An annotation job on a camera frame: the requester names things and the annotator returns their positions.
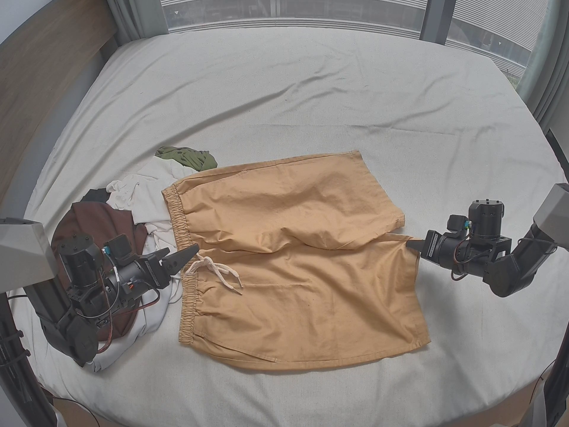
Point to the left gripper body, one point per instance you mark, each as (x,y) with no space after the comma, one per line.
(142,278)

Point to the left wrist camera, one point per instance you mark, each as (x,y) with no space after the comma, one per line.
(119,247)

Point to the bed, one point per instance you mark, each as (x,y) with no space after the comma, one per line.
(333,105)

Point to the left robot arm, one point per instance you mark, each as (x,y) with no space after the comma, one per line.
(22,256)

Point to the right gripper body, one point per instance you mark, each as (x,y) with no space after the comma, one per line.
(453,254)

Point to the tan shorts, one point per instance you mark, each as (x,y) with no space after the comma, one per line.
(289,216)

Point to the brown garment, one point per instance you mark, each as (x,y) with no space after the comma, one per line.
(102,220)

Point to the grey-green curtain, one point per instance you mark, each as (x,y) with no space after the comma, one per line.
(133,7)
(551,60)

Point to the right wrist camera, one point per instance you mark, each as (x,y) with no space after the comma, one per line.
(458,225)

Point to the pale grey garment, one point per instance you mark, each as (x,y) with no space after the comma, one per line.
(155,314)

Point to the olive green garment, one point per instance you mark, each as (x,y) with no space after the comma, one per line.
(195,158)

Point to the black garment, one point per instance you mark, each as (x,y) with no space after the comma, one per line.
(95,196)

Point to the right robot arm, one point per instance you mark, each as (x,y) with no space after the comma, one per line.
(511,269)

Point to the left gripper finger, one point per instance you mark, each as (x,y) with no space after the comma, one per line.
(156,254)
(178,260)

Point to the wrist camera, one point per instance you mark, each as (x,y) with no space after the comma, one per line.
(119,247)
(458,225)

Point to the window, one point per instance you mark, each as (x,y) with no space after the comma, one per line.
(311,2)

